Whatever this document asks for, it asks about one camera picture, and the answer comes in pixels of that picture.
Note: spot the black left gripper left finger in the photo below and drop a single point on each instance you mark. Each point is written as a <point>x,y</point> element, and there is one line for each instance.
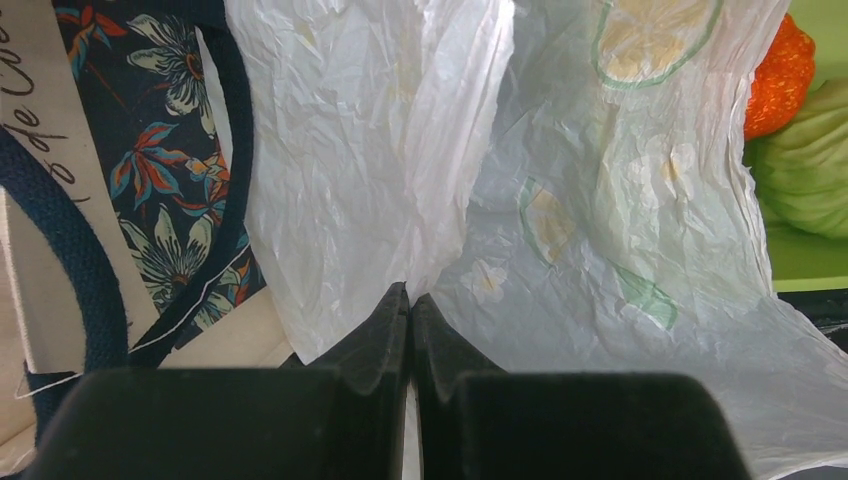
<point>340,417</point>

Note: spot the green plastic tray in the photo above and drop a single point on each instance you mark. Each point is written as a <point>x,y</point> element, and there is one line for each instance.
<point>801,261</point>

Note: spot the orange pumpkin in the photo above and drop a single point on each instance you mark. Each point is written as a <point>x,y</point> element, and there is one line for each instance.
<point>781,81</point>

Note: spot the floral canvas tote bag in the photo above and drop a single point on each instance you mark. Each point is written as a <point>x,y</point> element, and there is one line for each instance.
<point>111,99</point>

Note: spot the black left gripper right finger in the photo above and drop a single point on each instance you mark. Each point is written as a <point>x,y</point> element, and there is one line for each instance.
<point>478,421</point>

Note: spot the green cabbage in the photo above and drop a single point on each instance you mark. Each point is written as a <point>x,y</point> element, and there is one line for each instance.
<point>800,171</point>

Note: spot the white plastic grocery bag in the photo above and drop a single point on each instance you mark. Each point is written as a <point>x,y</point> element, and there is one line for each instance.
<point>564,178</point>

